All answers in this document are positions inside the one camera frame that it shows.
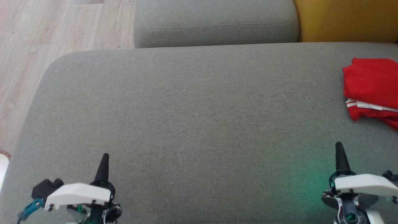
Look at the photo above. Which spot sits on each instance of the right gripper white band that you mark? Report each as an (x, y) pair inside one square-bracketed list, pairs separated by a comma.
[(363, 185)]

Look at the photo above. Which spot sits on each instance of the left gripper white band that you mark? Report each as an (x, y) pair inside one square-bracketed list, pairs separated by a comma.
[(77, 194)]

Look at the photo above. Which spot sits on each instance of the red Bulls 23 jersey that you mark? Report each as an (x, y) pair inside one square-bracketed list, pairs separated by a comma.
[(373, 81)]

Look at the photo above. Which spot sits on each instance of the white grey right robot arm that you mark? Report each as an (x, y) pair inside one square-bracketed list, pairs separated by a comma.
[(348, 208)]

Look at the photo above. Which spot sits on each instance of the white rounded object brown rim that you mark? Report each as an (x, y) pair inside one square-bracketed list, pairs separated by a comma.
[(3, 171)]

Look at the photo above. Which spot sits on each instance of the grey sofa seat cushion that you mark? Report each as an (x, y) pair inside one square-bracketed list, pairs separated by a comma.
[(199, 124)]

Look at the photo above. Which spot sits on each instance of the yellow sofa cushion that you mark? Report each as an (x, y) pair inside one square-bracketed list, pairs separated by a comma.
[(348, 18)]

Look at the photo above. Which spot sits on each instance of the grey sofa back cushion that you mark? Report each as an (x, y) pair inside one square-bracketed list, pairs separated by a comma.
[(214, 18)]

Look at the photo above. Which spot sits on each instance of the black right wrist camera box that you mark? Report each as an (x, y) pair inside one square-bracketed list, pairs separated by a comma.
[(390, 175)]

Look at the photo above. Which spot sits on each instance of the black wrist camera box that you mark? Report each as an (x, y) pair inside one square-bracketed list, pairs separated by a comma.
[(46, 188), (390, 175)]

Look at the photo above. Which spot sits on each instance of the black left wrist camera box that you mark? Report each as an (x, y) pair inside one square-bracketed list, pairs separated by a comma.
[(46, 188)]

